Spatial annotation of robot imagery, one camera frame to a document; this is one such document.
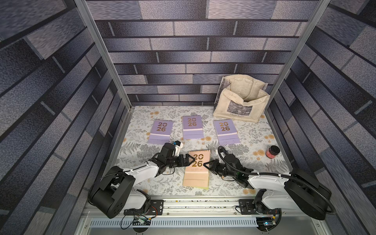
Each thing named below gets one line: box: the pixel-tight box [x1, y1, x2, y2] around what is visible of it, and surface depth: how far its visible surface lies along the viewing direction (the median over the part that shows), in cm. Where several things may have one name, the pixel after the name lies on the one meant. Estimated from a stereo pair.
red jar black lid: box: [265, 145, 281, 159], surface depth 89 cm
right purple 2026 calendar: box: [212, 118, 241, 146], surface depth 105 cm
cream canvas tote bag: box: [212, 74, 271, 123], surface depth 103 cm
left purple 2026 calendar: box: [147, 119, 174, 145], surface depth 106 cm
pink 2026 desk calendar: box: [183, 149, 211, 188], surface depth 84 cm
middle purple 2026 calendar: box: [182, 115, 205, 140], surface depth 109 cm
